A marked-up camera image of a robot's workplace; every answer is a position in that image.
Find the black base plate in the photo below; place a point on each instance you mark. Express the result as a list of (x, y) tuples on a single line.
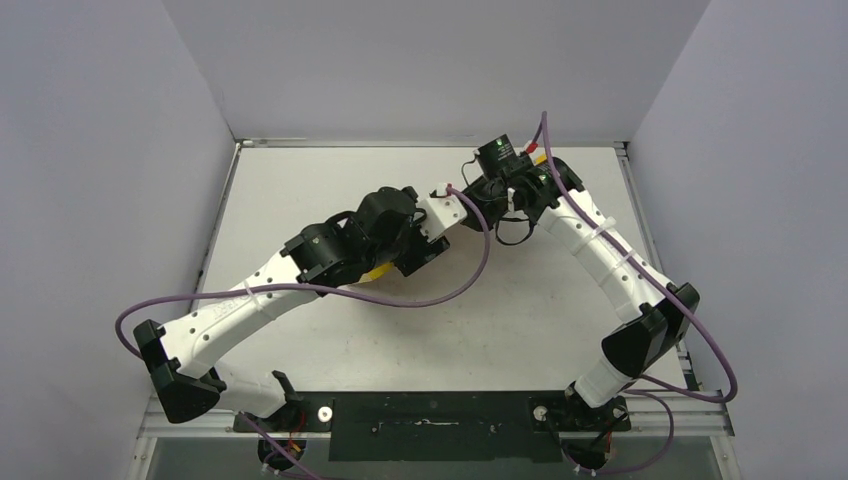
[(448, 426)]

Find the aluminium front rail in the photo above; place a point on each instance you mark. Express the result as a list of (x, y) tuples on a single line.
[(672, 437)]

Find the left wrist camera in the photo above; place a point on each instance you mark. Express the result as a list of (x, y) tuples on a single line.
[(442, 211)]

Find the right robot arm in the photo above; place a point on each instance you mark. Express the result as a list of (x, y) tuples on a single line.
[(553, 197)]

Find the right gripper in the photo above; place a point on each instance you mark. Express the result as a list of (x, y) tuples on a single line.
[(479, 208)]

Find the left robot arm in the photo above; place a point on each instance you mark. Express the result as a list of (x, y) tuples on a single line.
[(183, 355)]

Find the yellow picture frame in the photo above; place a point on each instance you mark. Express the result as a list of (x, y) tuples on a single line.
[(375, 273)]

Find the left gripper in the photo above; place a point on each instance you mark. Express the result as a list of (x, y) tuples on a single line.
[(422, 248)]

